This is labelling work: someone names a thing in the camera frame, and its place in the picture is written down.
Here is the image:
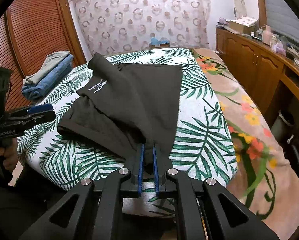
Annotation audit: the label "black pants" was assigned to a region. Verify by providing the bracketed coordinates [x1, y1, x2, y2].
[57, 54, 182, 162]

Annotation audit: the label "person's left hand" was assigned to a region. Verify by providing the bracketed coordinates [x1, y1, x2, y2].
[0, 138, 18, 171]

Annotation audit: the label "blue denim jeans folded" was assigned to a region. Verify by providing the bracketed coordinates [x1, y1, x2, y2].
[21, 55, 73, 101]

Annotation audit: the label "grey-green folded pants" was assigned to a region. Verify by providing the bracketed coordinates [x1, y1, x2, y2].
[23, 50, 72, 85]

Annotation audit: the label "palm leaf print bedsheet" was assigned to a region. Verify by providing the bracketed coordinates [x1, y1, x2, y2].
[16, 47, 239, 218]

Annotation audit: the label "brown louvered wardrobe door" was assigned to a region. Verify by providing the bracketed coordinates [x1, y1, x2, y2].
[0, 0, 86, 110]

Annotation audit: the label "circle pattern pink curtain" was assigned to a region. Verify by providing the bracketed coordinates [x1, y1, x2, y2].
[70, 0, 210, 55]

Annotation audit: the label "blue item in box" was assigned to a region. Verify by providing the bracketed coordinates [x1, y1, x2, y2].
[149, 33, 170, 49]

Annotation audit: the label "wooden sideboard cabinet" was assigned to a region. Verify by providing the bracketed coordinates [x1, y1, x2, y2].
[216, 28, 299, 129]

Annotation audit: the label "cardboard box on cabinet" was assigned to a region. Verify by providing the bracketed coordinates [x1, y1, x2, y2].
[229, 16, 258, 35]

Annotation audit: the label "pink thermos jug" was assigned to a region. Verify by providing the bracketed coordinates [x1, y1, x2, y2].
[261, 25, 272, 45]

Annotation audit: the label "grey window roller shutter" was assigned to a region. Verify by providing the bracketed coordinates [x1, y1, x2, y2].
[265, 0, 299, 45]

